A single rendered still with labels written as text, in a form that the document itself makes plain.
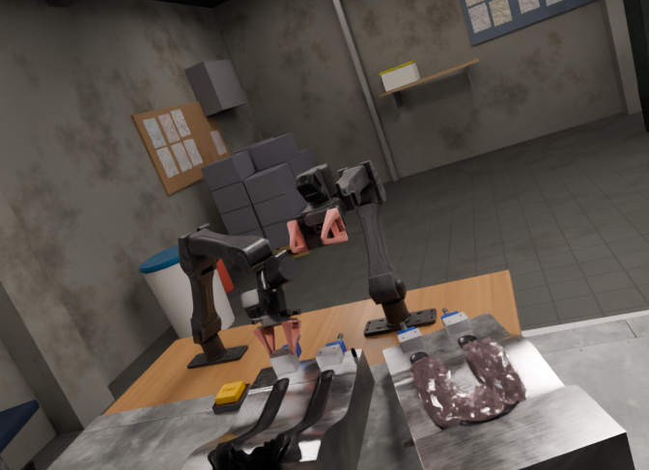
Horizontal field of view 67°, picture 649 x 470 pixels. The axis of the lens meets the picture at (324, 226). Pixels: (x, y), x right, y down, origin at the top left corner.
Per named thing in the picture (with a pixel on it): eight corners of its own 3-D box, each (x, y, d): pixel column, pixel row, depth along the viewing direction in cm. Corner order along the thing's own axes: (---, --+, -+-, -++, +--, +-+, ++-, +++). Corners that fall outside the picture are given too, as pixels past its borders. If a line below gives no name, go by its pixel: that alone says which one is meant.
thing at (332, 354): (335, 345, 122) (327, 326, 121) (353, 341, 120) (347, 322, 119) (324, 377, 110) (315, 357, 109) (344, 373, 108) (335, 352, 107)
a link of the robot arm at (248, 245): (270, 235, 118) (196, 221, 137) (242, 251, 112) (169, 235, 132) (282, 279, 122) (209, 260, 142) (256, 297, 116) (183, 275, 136)
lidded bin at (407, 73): (421, 78, 627) (415, 60, 622) (418, 80, 595) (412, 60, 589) (388, 90, 643) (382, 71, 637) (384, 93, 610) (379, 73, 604)
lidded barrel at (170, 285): (197, 317, 449) (164, 247, 432) (251, 306, 429) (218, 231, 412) (162, 353, 397) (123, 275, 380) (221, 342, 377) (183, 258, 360)
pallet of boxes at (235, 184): (281, 232, 654) (246, 146, 625) (337, 216, 625) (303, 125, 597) (243, 270, 542) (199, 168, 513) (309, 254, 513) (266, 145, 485)
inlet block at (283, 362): (294, 346, 125) (285, 328, 124) (311, 343, 123) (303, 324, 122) (278, 378, 113) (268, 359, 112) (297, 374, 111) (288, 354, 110)
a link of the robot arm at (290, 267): (310, 268, 114) (283, 225, 113) (285, 288, 108) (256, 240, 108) (285, 281, 122) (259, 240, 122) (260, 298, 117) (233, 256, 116)
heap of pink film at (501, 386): (406, 370, 102) (394, 338, 100) (488, 341, 102) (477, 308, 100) (442, 456, 77) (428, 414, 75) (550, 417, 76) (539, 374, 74)
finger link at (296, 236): (308, 226, 88) (322, 208, 96) (273, 235, 90) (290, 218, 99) (322, 260, 90) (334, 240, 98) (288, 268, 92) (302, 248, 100)
